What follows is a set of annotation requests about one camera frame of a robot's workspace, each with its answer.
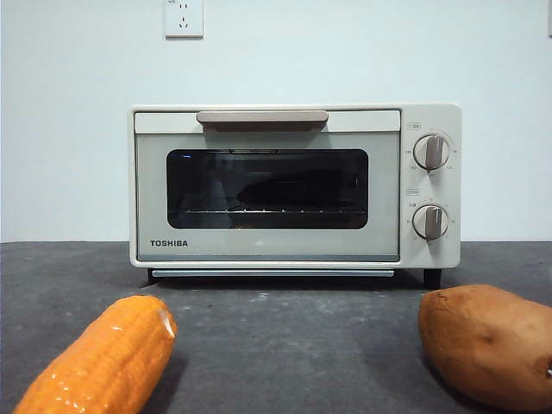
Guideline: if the purple eggplant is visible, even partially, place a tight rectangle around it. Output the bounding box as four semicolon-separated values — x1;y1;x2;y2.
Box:
235;172;361;207

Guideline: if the cream Toshiba toaster oven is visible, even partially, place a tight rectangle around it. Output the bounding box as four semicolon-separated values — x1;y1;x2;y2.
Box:
128;102;463;289

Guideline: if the silver oven crumb tray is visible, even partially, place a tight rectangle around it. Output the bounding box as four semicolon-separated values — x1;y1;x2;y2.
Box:
151;269;396;278

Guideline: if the oven wire rack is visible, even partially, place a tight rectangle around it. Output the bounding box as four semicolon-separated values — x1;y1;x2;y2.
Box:
185;208;346;216

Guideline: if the oven timer knob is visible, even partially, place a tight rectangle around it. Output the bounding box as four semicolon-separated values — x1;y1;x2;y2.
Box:
411;204;449;241

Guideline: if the brown sweet potato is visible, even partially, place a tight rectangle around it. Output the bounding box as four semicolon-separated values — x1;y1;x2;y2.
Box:
417;283;552;411

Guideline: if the orange corn cob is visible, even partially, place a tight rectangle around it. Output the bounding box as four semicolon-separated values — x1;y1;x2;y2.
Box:
10;295;179;414

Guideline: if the white wall socket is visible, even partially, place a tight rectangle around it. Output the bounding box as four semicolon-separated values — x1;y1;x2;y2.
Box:
164;0;204;41

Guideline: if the oven door with beige handle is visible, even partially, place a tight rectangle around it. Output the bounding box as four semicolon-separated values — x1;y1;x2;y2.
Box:
134;110;402;263

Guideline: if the oven temperature knob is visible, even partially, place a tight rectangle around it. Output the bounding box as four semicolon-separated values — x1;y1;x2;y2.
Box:
412;134;452;170

